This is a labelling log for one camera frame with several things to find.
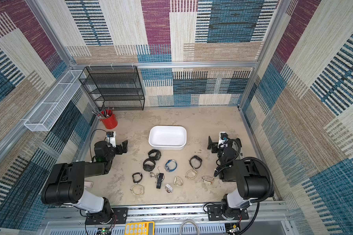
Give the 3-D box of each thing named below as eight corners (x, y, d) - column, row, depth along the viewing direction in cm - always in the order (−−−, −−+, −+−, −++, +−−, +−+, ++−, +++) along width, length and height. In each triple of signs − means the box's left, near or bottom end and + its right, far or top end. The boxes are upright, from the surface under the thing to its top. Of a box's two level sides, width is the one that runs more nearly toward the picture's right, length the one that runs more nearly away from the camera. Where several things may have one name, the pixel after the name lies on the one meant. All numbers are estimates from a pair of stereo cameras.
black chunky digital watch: (147, 157, 95) (146, 154, 92) (153, 149, 98) (152, 147, 95) (156, 162, 93) (156, 160, 90) (162, 154, 96) (161, 152, 93)
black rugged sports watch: (187, 163, 93) (187, 160, 90) (194, 156, 96) (195, 153, 93) (196, 171, 90) (196, 168, 87) (202, 163, 93) (203, 161, 90)
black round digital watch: (143, 171, 90) (142, 168, 86) (145, 160, 94) (143, 157, 91) (154, 171, 90) (153, 168, 86) (155, 160, 94) (154, 157, 91)
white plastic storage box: (148, 150, 99) (146, 145, 94) (151, 130, 109) (150, 125, 104) (186, 150, 98) (187, 145, 94) (185, 130, 109) (186, 125, 104)
